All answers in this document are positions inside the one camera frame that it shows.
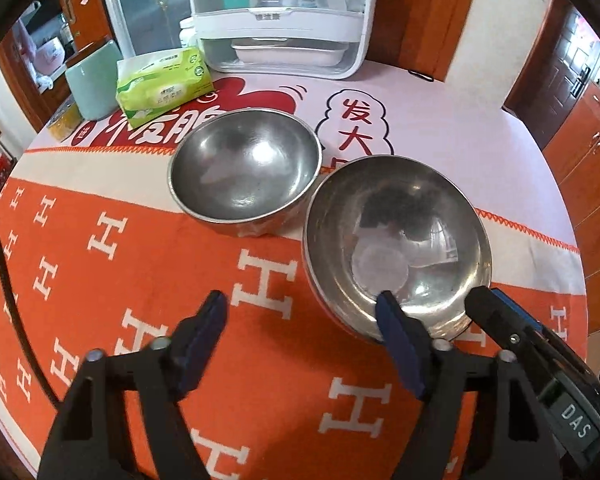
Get wooden partition panel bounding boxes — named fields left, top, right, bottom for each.
left=379, top=0, right=482, bottom=83

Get white printed tablecloth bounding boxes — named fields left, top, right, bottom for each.
left=25, top=57, right=581, bottom=252

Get red crate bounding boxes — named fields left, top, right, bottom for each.
left=0, top=154, right=17, bottom=199

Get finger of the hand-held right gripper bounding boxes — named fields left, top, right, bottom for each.
left=465, top=285, right=547, bottom=362

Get orange patterned tablecloth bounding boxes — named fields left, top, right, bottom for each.
left=0, top=147, right=588, bottom=480

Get green tissue pack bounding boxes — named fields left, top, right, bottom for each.
left=116, top=46, right=216, bottom=128

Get wooden wall cabinets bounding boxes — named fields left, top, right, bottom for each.
left=541, top=80, right=600, bottom=283

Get pink steel-lined bowl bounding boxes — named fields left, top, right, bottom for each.
left=302, top=155, right=494, bottom=345

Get stainless steel bowl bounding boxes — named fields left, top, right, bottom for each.
left=168, top=108, right=322, bottom=237

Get glass door gold ornament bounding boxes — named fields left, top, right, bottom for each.
left=96, top=0, right=197, bottom=59

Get pink kitchen appliance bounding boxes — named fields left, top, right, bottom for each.
left=31, top=36, right=65, bottom=79

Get black cable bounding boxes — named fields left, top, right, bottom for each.
left=0, top=199, right=61, bottom=407

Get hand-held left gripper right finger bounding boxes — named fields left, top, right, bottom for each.
left=375, top=290, right=563, bottom=480

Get white tray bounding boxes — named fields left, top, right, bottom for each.
left=231, top=40, right=349, bottom=69

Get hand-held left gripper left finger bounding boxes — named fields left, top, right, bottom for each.
left=37, top=290, right=229, bottom=480

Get white dish sterilizer cabinet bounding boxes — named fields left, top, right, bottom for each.
left=186, top=0, right=383, bottom=81

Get white jar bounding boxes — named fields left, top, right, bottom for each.
left=178, top=16, right=197, bottom=52

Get yellow jar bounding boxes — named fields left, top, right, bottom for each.
left=46, top=101, right=81, bottom=143

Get wooden sideboard cabinet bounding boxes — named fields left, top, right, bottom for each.
left=10, top=0, right=118, bottom=61

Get mint green cup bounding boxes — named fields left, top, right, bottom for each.
left=64, top=40, right=124, bottom=122

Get dark wooden door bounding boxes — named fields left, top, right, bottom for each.
left=502, top=0, right=600, bottom=151

